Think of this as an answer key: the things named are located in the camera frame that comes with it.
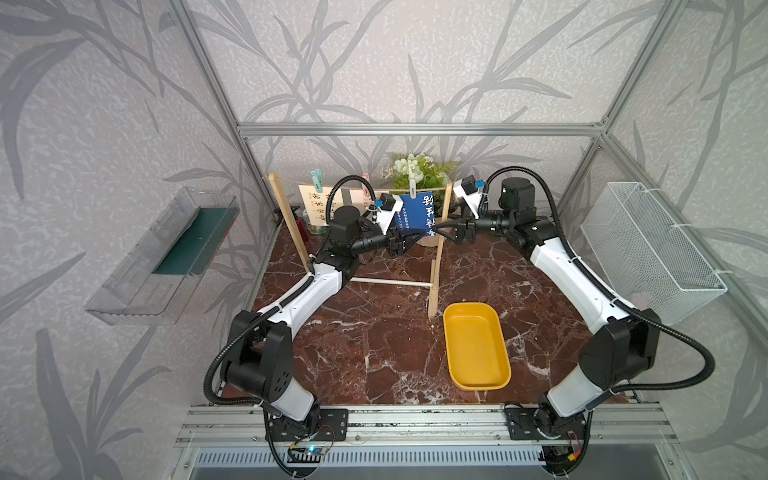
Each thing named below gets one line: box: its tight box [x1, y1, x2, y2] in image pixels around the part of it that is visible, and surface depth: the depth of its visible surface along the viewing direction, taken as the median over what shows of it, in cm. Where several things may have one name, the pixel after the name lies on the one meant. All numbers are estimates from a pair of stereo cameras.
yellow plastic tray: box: [443, 302, 512, 391], surface depth 86 cm
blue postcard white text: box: [395, 191, 436, 236], surface depth 73 cm
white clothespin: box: [409, 173, 416, 199], surface depth 67 cm
